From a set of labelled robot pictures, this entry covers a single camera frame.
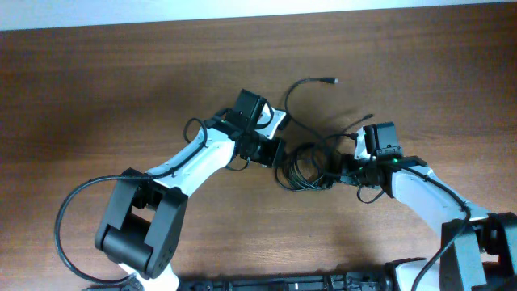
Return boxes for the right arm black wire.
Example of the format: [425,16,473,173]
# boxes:
[410,165,472,291]

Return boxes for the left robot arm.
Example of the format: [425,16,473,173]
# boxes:
[95,112,285,289]

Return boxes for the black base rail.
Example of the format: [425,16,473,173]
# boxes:
[82,270,405,291]

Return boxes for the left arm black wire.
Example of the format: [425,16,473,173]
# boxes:
[54,117,209,286]

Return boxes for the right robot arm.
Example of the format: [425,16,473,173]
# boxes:
[340,154,516,290]

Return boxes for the black usb cable long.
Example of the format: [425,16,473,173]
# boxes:
[284,77,338,144]

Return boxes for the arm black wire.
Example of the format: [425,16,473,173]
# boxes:
[410,165,472,291]
[54,117,209,286]

